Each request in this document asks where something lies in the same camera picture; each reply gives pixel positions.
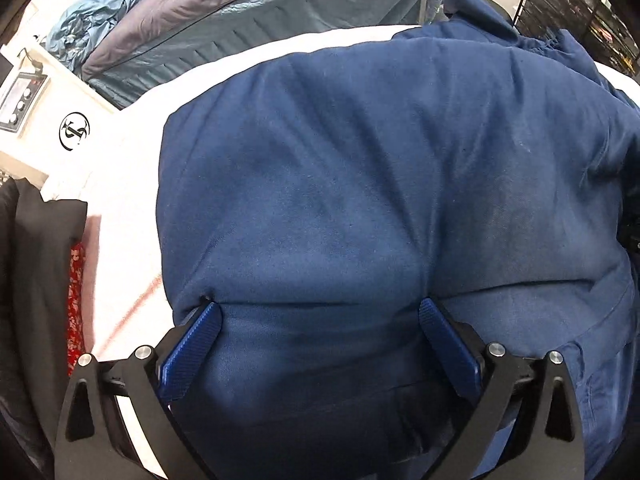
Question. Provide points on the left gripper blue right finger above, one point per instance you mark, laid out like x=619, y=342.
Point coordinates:
x=458, y=348

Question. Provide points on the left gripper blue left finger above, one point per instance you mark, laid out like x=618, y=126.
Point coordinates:
x=183, y=350

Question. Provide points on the black wire rack shelf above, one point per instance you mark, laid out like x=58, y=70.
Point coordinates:
x=595, y=24

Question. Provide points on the black quilted jacket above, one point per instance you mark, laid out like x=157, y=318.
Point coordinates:
x=37, y=238

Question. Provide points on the pink polka dot bedsheet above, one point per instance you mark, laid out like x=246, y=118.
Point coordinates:
x=130, y=209

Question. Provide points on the red patterned cloth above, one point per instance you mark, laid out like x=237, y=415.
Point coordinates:
x=75, y=341

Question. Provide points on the navy blue padded jacket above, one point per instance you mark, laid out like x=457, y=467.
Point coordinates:
x=518, y=157

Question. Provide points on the white medical cart machine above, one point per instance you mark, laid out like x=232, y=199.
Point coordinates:
x=46, y=112

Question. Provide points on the light blue crumpled cloth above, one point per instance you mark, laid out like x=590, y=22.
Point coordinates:
x=81, y=28

